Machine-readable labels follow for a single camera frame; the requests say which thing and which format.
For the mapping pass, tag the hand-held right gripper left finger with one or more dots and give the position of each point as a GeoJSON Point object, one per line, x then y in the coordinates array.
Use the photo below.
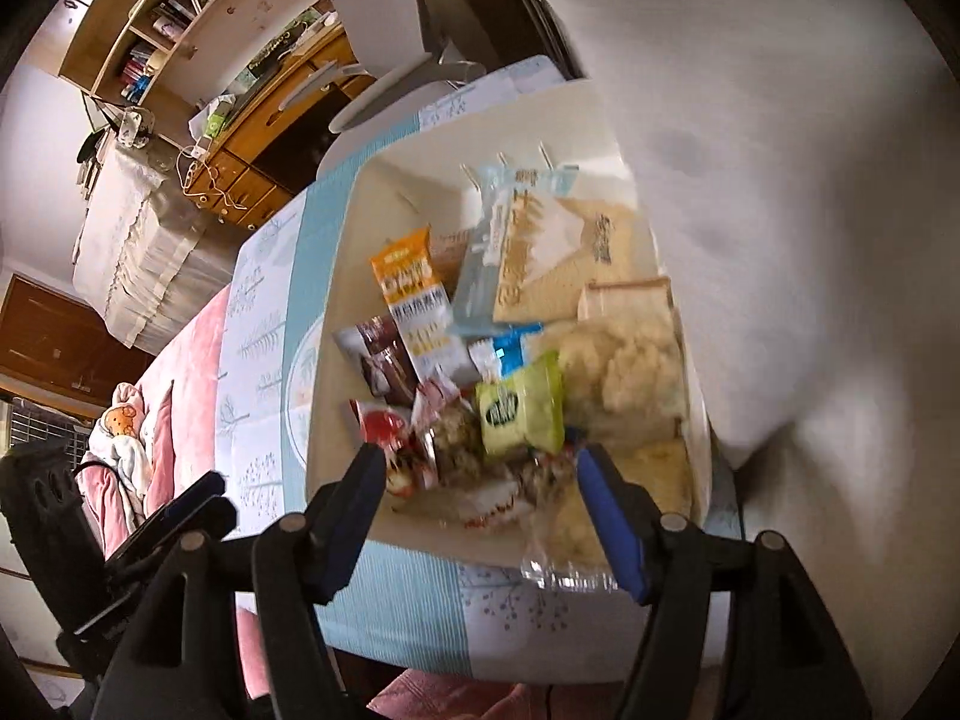
{"type": "Point", "coordinates": [352, 517]}

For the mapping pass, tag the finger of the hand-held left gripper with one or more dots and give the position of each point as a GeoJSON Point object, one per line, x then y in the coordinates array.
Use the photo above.
{"type": "Point", "coordinates": [180, 529]}
{"type": "Point", "coordinates": [196, 496]}

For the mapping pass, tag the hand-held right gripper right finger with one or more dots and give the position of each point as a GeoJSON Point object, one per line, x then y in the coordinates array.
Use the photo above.
{"type": "Point", "coordinates": [611, 525]}

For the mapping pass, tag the clear dark jerky packet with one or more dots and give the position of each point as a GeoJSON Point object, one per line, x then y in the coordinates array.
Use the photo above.
{"type": "Point", "coordinates": [454, 446]}

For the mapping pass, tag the triangular red white snack packet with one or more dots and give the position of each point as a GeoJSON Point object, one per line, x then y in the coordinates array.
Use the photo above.
{"type": "Point", "coordinates": [480, 502]}
{"type": "Point", "coordinates": [435, 401]}

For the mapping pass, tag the green snack packet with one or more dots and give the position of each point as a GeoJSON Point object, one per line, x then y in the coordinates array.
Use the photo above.
{"type": "Point", "coordinates": [521, 405]}

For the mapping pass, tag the green label bread packet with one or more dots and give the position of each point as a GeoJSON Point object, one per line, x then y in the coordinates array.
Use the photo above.
{"type": "Point", "coordinates": [622, 375]}

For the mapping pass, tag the brown snack packet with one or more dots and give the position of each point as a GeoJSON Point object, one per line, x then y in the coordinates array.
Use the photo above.
{"type": "Point", "coordinates": [382, 360]}

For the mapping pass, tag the blue snack packet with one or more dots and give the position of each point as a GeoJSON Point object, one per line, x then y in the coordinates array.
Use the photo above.
{"type": "Point", "coordinates": [514, 349]}

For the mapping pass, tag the clear toast packet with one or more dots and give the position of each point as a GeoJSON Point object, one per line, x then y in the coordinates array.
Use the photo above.
{"type": "Point", "coordinates": [626, 300]}

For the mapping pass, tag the orange snack packet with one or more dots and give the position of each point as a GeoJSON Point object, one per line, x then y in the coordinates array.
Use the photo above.
{"type": "Point", "coordinates": [416, 292]}

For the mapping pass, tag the white plastic bin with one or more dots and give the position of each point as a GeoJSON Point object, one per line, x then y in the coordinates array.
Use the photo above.
{"type": "Point", "coordinates": [375, 187]}

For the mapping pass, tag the pink quilt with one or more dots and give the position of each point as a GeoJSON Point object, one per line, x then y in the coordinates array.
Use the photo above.
{"type": "Point", "coordinates": [202, 420]}

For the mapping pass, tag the cartoon print blanket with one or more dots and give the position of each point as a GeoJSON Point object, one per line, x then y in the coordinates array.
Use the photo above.
{"type": "Point", "coordinates": [124, 427]}

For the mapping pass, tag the white grid panel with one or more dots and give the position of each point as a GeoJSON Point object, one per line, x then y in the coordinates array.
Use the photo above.
{"type": "Point", "coordinates": [37, 427]}

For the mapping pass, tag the wooden door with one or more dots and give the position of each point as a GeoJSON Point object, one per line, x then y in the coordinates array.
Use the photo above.
{"type": "Point", "coordinates": [60, 337]}

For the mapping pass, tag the pink cloth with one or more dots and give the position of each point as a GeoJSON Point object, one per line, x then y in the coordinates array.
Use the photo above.
{"type": "Point", "coordinates": [450, 697]}

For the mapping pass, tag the white lace cover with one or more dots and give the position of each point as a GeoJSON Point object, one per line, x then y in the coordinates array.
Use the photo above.
{"type": "Point", "coordinates": [142, 255]}

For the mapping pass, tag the wooden desk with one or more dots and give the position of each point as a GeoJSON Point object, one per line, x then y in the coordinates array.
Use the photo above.
{"type": "Point", "coordinates": [255, 135]}

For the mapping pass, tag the hanging fabric bag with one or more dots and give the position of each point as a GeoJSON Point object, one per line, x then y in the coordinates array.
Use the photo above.
{"type": "Point", "coordinates": [133, 127]}

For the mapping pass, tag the green tissue pack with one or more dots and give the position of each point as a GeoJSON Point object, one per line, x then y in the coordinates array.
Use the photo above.
{"type": "Point", "coordinates": [217, 120]}

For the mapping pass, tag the row of colourful books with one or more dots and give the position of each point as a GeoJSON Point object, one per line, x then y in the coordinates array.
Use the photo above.
{"type": "Point", "coordinates": [142, 75]}

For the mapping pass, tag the wooden bookshelf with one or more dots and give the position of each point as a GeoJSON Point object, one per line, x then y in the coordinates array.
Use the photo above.
{"type": "Point", "coordinates": [210, 15]}

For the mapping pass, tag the row of dark books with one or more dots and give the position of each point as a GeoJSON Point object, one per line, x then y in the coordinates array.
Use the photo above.
{"type": "Point", "coordinates": [187, 0]}

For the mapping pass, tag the grey office chair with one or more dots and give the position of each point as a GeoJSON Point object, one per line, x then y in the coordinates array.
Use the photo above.
{"type": "Point", "coordinates": [382, 7]}

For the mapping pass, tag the metal window grille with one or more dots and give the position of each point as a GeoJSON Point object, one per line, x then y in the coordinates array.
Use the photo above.
{"type": "Point", "coordinates": [495, 0]}

